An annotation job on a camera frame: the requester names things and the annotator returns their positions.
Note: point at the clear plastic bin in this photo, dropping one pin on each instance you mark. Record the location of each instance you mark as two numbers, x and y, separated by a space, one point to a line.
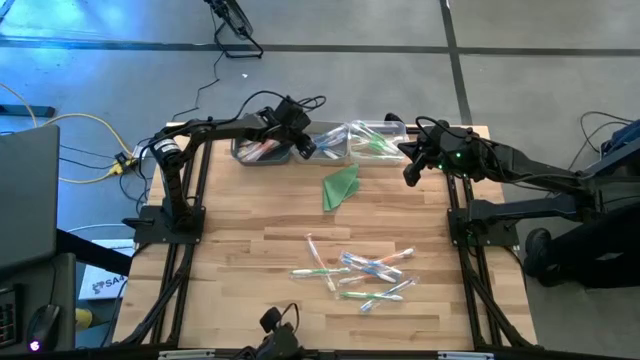
380 161

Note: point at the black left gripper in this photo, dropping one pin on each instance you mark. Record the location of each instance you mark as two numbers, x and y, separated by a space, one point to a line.
272 127

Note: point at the blue object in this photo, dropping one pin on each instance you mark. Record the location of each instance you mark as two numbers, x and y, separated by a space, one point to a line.
622 135

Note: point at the black computer mouse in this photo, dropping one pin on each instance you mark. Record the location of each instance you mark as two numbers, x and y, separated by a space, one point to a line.
42 327

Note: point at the yellow object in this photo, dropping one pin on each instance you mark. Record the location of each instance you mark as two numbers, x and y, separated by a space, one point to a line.
84 319

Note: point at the black round clamp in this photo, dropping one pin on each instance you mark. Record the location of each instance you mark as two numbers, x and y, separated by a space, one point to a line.
395 117

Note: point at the backlit keyboard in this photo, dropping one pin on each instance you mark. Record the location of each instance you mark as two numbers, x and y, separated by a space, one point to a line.
6 320

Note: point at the white printed box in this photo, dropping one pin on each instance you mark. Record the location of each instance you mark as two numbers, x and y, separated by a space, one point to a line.
102 285

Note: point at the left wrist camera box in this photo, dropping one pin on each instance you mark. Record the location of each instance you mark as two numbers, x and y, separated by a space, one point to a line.
292 115

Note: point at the person's shoe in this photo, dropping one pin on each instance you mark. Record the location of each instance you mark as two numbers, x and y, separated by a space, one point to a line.
537 252

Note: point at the orange toothbrush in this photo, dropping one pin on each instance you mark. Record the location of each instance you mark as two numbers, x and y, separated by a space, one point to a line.
265 147
397 256
317 255
257 149

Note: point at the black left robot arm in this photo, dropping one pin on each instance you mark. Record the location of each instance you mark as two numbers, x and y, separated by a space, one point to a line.
215 131

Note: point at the beige plastic bin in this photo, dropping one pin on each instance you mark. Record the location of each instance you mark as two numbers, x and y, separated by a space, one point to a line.
325 162

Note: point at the white table bracket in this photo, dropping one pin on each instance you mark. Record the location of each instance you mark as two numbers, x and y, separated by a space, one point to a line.
465 356
185 355

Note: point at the black stand foot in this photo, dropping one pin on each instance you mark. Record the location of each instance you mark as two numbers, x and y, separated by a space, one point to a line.
25 110

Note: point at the grey computer monitor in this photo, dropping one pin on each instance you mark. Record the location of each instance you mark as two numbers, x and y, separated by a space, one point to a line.
27 195

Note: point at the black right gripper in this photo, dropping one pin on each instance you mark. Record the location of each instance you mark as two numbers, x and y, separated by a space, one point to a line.
452 152

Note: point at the grey desk frame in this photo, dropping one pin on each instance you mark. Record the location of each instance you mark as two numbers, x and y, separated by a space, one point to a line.
620 160

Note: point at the green toothbrush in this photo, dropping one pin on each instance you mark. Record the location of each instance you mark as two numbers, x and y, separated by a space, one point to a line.
370 296
385 145
370 132
372 149
380 137
365 140
320 271

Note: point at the dark desk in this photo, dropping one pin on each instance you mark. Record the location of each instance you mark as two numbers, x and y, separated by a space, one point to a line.
65 280

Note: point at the dark green plastic bin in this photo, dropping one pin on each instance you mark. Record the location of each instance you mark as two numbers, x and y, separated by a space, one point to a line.
270 160

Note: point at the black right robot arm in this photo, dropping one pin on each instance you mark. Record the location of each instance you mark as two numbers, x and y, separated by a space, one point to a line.
530 165

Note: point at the person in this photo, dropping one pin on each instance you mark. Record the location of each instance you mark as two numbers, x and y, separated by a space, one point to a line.
590 250

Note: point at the green cloth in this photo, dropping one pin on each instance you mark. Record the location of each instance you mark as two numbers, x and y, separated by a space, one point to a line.
340 187

